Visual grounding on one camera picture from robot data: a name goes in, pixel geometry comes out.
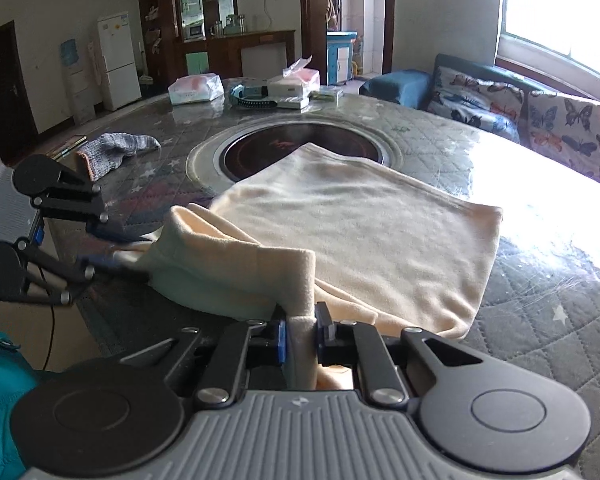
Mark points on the teal jacket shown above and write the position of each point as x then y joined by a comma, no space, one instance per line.
0,390

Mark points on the green flat packet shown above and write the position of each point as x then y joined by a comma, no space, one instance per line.
326,94

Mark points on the large butterfly print pillow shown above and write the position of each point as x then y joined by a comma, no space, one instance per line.
565,130

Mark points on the window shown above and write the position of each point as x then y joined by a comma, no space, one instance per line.
565,5

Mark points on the dark wooden cabinet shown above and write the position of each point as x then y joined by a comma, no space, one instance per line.
162,50

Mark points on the round built-in induction hob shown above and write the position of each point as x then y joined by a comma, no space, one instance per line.
260,152

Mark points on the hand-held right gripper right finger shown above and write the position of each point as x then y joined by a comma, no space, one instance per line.
322,336

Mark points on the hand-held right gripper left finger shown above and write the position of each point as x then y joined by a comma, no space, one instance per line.
281,340

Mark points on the water dispenser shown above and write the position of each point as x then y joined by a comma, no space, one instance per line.
77,85

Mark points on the dark teal sofa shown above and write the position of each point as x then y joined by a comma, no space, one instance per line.
400,85

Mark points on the dark wooden door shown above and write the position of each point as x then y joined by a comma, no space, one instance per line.
5,80

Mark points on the blue children's table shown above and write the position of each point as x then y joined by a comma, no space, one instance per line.
340,57

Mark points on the pink and white tissue pack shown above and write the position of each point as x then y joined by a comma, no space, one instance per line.
295,82

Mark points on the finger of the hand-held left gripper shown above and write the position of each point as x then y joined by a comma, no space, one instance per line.
112,232
97,263

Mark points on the grey knit glove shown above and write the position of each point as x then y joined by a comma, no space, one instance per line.
115,147

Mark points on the cream cloth garment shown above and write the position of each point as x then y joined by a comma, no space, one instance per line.
355,220

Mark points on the white refrigerator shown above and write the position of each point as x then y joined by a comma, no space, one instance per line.
117,60

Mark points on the microwave oven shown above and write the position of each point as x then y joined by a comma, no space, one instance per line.
194,31

